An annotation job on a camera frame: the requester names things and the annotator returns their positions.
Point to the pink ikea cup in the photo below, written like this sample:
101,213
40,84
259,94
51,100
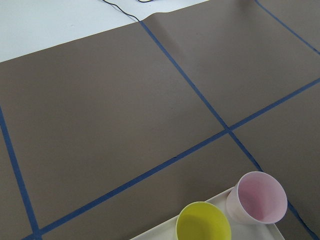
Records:
257,198

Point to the yellow ikea cup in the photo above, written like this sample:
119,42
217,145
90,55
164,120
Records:
202,221

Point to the cream serving tray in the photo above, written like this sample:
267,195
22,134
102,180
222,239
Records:
167,229

